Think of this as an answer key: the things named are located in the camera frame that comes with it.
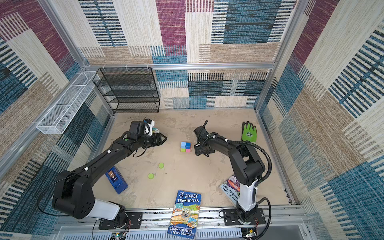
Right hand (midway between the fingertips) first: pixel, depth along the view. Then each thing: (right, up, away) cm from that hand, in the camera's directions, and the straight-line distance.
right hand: (203, 152), depth 95 cm
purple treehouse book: (+14, -17, -14) cm, 26 cm away
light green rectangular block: (-13, +1, 0) cm, 13 cm away
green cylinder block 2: (-31, -12, -8) cm, 34 cm away
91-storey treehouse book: (-11, -27, -23) cm, 37 cm away
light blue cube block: (-13, +5, -1) cm, 14 cm away
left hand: (-23, +11, -10) cm, 27 cm away
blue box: (-48, -13, -13) cm, 51 cm away
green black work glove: (+32, +12, +10) cm, 35 cm away
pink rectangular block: (-10, +1, -1) cm, 10 cm away
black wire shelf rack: (-52, +42, +15) cm, 69 cm away
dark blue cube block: (-10, +4, 0) cm, 11 cm away
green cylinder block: (-26, -7, -4) cm, 27 cm away
